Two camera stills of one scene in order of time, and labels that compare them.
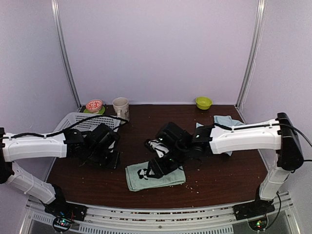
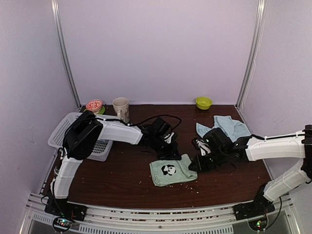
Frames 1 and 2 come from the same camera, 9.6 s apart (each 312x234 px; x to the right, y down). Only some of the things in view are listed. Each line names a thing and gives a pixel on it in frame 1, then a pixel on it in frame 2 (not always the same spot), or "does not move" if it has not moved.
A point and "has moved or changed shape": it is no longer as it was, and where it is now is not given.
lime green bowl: [203, 103] does not move
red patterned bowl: [94, 106] does not move
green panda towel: [137, 179] has moved or changed shape
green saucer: [101, 111] does not move
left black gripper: [113, 163] to [169, 155]
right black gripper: [159, 168] to [197, 161]
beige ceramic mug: [121, 107] does not move
